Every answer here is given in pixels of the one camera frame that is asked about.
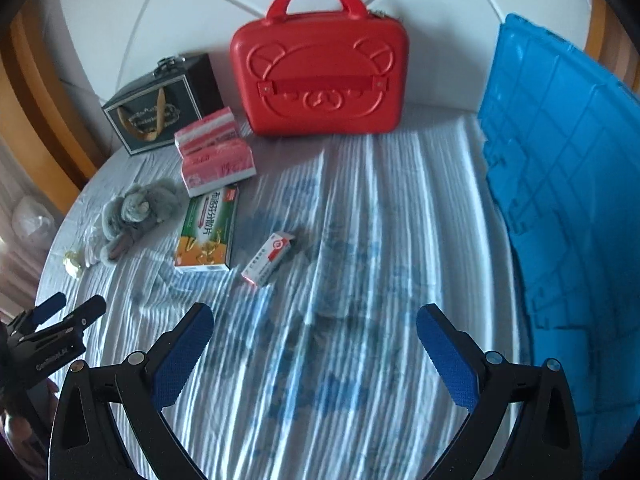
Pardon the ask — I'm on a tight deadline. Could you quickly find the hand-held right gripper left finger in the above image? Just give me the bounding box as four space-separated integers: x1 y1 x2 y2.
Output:
49 302 216 480

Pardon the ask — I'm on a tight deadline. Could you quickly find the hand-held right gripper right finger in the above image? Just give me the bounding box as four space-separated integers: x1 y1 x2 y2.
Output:
416 303 583 480

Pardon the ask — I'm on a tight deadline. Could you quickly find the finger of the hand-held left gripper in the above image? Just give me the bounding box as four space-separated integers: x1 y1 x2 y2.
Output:
7 292 67 333
20 295 107 348

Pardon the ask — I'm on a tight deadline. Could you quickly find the blue plastic storage crate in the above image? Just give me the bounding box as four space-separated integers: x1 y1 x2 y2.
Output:
476 12 640 480

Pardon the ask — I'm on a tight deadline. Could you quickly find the person's left hand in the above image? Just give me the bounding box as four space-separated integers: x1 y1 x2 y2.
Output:
0 380 56 466

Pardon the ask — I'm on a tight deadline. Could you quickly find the clear plastic wrapper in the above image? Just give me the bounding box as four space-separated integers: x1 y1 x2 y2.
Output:
81 227 105 267

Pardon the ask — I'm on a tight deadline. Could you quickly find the clear plastic bag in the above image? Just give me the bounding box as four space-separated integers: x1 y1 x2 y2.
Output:
11 194 55 241

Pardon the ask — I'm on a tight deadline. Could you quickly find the grey plush toy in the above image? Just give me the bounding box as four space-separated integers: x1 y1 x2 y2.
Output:
99 180 184 264

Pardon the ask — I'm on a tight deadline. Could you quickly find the striped white blue tablecloth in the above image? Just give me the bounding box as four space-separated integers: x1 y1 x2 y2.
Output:
35 110 541 480

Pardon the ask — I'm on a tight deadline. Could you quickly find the small white red box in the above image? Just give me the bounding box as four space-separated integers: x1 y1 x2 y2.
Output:
241 230 297 288

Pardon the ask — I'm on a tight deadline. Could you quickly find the green orange medicine box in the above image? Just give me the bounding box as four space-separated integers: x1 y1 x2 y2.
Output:
173 184 240 274

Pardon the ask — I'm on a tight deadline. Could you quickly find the pink tissue pack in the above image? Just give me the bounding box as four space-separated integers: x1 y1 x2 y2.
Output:
174 106 240 155
180 140 257 198

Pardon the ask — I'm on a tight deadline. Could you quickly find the black gift box gold ribbon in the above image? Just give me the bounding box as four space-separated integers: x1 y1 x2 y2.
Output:
101 52 226 157

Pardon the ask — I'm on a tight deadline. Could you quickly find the small red hard case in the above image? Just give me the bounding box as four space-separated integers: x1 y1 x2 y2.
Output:
230 0 412 137

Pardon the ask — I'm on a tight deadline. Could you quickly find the curved wooden door frame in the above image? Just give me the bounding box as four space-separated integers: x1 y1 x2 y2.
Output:
0 10 101 211
582 7 611 58

